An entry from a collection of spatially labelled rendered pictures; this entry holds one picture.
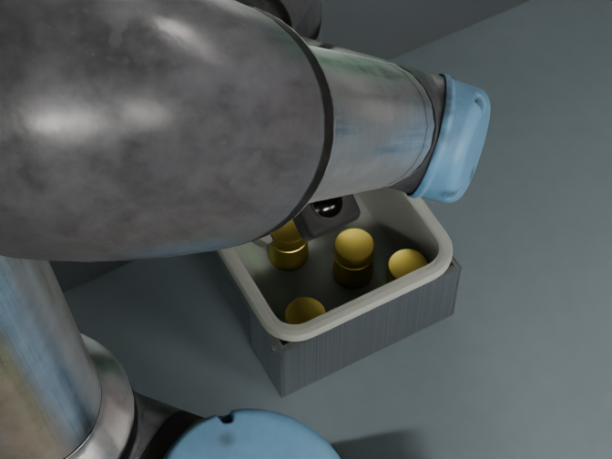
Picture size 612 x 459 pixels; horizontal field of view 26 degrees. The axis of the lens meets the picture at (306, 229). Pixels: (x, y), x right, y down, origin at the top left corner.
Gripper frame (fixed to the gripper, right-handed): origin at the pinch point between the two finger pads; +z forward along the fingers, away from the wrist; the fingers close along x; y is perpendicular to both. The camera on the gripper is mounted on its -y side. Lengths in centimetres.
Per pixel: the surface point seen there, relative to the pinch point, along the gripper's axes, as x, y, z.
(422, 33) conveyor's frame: -24.1, 15.5, 3.0
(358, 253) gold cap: -3.7, -5.4, -0.9
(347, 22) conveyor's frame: -15.5, 15.8, -3.1
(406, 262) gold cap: -6.8, -8.3, -0.8
